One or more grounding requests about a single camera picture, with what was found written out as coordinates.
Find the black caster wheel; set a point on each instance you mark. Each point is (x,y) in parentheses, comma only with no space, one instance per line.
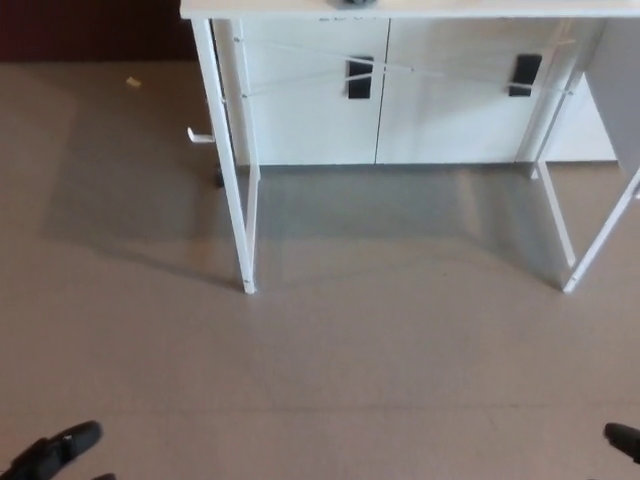
(219,177)

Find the white cabinet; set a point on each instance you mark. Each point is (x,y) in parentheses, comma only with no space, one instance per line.
(310,130)

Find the dark brown wooden cabinet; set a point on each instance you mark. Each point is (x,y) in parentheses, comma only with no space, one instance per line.
(90,30)

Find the small paper scrap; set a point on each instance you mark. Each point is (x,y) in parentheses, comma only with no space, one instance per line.
(133,82)

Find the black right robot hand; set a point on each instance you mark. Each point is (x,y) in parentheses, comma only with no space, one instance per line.
(625,437)

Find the white desk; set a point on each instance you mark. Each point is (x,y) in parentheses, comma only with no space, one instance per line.
(450,6)

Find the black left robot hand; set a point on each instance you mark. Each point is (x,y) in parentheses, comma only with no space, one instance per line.
(50,450)

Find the grey side panel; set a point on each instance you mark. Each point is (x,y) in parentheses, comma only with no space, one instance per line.
(615,90)

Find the white desk leg hook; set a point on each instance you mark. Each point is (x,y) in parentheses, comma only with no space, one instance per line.
(197,139)

